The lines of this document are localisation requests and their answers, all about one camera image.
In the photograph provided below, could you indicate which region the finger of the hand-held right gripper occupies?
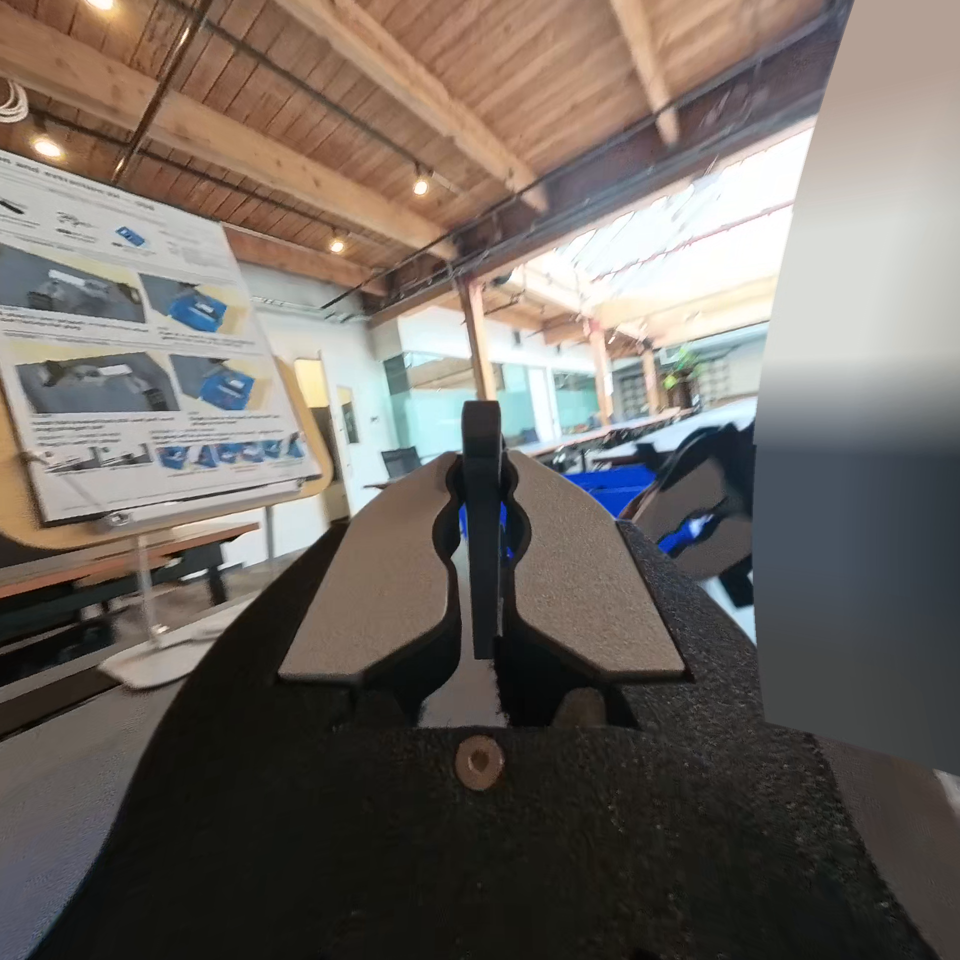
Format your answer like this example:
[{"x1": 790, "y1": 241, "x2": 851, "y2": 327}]
[
  {"x1": 669, "y1": 523, "x2": 755, "y2": 582},
  {"x1": 634, "y1": 457, "x2": 732, "y2": 543}
]

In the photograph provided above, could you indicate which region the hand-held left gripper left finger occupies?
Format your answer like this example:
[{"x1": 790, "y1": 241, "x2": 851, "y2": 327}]
[{"x1": 277, "y1": 450, "x2": 466, "y2": 715}]

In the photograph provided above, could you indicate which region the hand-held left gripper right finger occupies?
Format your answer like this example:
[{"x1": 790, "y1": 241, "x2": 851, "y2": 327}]
[{"x1": 496, "y1": 448, "x2": 690, "y2": 719}]

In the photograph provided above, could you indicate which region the blue plastic bin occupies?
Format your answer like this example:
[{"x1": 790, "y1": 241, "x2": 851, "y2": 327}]
[{"x1": 457, "y1": 459, "x2": 655, "y2": 562}]

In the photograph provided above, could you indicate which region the grey usb hub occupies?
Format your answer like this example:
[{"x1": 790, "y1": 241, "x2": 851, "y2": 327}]
[{"x1": 459, "y1": 399, "x2": 506, "y2": 663}]

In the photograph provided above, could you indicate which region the green potted plant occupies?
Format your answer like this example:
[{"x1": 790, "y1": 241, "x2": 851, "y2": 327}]
[{"x1": 662, "y1": 343, "x2": 704, "y2": 393}]

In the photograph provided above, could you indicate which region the instruction board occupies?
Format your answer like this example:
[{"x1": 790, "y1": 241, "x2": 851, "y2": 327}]
[{"x1": 0, "y1": 146, "x2": 336, "y2": 552}]

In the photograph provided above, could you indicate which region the wooden support post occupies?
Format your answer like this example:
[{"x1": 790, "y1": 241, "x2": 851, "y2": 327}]
[
  {"x1": 459, "y1": 279, "x2": 498, "y2": 404},
  {"x1": 587, "y1": 321, "x2": 615, "y2": 426}
]

